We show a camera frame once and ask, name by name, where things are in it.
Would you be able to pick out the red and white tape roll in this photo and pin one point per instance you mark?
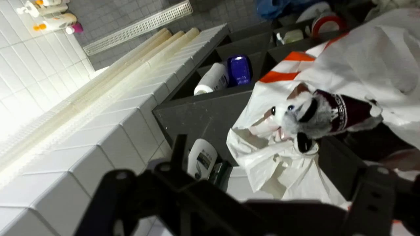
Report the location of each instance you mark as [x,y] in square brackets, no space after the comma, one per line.
[328,24]

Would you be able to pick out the white and orange plastic bag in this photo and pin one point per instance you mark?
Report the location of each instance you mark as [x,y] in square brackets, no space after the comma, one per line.
[361,59]

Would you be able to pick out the blue plastic bag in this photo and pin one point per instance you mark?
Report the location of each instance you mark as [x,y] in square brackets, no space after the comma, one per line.
[272,8]

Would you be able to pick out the small pale green bottle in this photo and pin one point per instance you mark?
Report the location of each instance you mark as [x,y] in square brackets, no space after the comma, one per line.
[292,36]

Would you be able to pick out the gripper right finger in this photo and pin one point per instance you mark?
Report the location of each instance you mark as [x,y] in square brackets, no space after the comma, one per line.
[374,203]

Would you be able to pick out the dark green tube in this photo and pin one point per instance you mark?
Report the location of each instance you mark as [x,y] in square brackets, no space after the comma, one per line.
[220,173]

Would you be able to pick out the blue plastic bottle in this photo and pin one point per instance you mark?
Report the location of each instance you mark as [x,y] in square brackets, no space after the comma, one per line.
[239,69]

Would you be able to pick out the metal floor drain grate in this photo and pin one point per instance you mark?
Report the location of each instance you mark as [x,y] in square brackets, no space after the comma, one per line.
[137,28]

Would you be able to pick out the small bottle with pink cap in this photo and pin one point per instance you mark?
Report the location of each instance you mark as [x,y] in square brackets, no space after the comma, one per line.
[74,28]

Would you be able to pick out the white bottle with grey label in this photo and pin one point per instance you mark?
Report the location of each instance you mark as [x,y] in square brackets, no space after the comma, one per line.
[201,157]

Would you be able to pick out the dog plush toy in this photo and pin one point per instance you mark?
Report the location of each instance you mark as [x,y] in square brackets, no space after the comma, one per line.
[315,118]

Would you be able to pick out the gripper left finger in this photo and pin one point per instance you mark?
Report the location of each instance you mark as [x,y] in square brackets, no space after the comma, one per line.
[118,203]

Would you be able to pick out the white bottle with orange cap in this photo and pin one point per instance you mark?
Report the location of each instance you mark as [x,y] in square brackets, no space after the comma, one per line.
[49,2]
[57,22]

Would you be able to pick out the dark grey shelf unit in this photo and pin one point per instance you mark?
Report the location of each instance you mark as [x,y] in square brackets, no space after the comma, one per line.
[203,114]

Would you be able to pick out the white plastic bottle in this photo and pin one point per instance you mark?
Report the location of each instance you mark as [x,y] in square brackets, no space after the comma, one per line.
[213,78]

